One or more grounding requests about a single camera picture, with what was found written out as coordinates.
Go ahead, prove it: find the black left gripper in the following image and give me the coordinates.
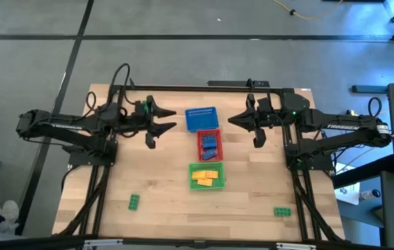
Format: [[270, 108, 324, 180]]
[[127, 96, 178, 149]]

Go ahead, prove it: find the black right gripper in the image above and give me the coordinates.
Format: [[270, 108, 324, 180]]
[[228, 93, 281, 149]]

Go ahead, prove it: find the blue plastic basket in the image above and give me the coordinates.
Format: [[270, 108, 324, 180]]
[[185, 106, 220, 133]]

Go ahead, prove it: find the red plastic basket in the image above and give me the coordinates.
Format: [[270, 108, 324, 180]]
[[196, 128, 224, 163]]

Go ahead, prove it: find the green plastic basket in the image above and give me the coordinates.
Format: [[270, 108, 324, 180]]
[[188, 161, 226, 191]]

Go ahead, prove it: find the white paper sheet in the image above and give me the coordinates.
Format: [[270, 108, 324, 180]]
[[334, 182, 361, 206]]

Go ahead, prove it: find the white bottle black cap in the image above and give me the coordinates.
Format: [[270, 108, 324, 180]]
[[358, 189, 381, 202]]

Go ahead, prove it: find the black bar bracket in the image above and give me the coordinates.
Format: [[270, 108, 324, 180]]
[[207, 78, 271, 88]]

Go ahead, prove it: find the black aluminium table frame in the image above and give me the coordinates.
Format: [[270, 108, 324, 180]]
[[0, 84, 394, 250]]

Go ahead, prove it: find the yellow floor cable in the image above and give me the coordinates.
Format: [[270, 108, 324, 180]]
[[272, 0, 344, 21]]

